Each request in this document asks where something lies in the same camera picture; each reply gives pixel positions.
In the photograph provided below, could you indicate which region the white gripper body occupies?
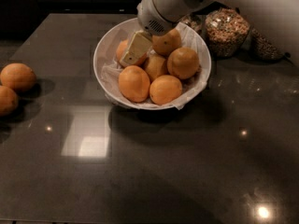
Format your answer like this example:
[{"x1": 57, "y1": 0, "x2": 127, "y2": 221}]
[{"x1": 137, "y1": 0, "x2": 178, "y2": 35}]

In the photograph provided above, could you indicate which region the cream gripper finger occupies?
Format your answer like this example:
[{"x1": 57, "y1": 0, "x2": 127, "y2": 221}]
[{"x1": 120, "y1": 31, "x2": 152, "y2": 67}]

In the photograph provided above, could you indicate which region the orange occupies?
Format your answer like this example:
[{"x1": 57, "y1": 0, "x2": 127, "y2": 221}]
[
  {"x1": 118, "y1": 65, "x2": 150, "y2": 103},
  {"x1": 0, "y1": 86, "x2": 19, "y2": 117},
  {"x1": 149, "y1": 75, "x2": 182, "y2": 105},
  {"x1": 143, "y1": 54, "x2": 168, "y2": 81},
  {"x1": 115, "y1": 38, "x2": 148, "y2": 68},
  {"x1": 167, "y1": 47, "x2": 200, "y2": 80},
  {"x1": 152, "y1": 29, "x2": 181, "y2": 56},
  {"x1": 1, "y1": 63, "x2": 36, "y2": 92}
]

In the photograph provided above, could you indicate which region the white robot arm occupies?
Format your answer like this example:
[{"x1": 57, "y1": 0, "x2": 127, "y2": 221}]
[{"x1": 137, "y1": 0, "x2": 299, "y2": 65}]

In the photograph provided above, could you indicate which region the orange at bowl top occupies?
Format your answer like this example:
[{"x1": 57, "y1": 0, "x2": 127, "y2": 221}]
[{"x1": 152, "y1": 29, "x2": 181, "y2": 56}]

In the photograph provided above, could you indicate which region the white bowl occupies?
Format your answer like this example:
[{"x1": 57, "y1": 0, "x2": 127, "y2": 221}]
[{"x1": 93, "y1": 17, "x2": 212, "y2": 111}]

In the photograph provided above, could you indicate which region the white paper liner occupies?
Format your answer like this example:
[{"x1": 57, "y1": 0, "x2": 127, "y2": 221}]
[{"x1": 100, "y1": 21, "x2": 208, "y2": 111}]

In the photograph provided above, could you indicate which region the left glass cereal jar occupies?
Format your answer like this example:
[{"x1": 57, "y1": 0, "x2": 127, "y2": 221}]
[{"x1": 180, "y1": 13, "x2": 203, "y2": 35}]

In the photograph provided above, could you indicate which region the glass cereal jar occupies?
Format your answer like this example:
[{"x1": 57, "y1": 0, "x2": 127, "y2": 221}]
[
  {"x1": 180, "y1": 13, "x2": 203, "y2": 35},
  {"x1": 249, "y1": 28, "x2": 283, "y2": 62},
  {"x1": 205, "y1": 8, "x2": 250, "y2": 58}
]

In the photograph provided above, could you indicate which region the middle glass cereal jar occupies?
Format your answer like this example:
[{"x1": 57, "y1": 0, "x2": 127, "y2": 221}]
[{"x1": 205, "y1": 8, "x2": 250, "y2": 58}]

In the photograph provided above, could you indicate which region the right glass cereal jar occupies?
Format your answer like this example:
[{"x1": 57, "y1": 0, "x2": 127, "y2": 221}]
[{"x1": 249, "y1": 28, "x2": 283, "y2": 62}]

